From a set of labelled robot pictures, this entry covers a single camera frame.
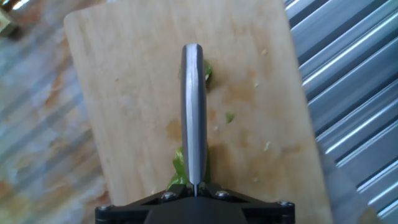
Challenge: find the bamboo cutting board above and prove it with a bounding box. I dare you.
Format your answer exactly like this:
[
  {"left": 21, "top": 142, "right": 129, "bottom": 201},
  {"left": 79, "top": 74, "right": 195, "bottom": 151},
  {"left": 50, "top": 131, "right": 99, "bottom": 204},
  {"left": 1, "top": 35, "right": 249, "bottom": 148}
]
[{"left": 63, "top": 0, "right": 333, "bottom": 224}]

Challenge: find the wooden dish rack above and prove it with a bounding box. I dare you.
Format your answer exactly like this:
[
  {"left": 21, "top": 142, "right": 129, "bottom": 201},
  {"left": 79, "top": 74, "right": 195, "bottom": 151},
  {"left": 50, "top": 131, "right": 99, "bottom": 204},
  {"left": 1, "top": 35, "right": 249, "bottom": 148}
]
[{"left": 0, "top": 11, "right": 16, "bottom": 35}]

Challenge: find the green chili pepper piece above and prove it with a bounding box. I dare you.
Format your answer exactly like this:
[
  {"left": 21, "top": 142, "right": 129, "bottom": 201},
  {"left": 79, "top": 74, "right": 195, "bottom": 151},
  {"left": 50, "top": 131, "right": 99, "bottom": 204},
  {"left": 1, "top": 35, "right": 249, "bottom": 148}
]
[{"left": 178, "top": 58, "right": 214, "bottom": 91}]

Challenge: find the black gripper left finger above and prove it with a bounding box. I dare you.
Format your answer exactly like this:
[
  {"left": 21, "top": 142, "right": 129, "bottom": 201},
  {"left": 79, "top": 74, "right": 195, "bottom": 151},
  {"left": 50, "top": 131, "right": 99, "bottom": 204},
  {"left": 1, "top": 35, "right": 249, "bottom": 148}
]
[{"left": 95, "top": 182, "right": 191, "bottom": 224}]

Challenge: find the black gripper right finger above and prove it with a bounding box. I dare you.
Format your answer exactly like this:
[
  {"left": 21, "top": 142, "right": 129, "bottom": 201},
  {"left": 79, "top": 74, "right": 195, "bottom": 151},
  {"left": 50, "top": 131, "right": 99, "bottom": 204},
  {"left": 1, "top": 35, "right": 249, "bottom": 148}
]
[{"left": 198, "top": 182, "right": 296, "bottom": 224}]

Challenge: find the steel kitchen knife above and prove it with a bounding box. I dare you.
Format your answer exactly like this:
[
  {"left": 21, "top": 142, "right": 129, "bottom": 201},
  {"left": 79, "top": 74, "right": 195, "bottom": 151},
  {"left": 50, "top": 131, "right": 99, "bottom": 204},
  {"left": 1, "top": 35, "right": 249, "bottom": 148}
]
[{"left": 180, "top": 43, "right": 208, "bottom": 197}]

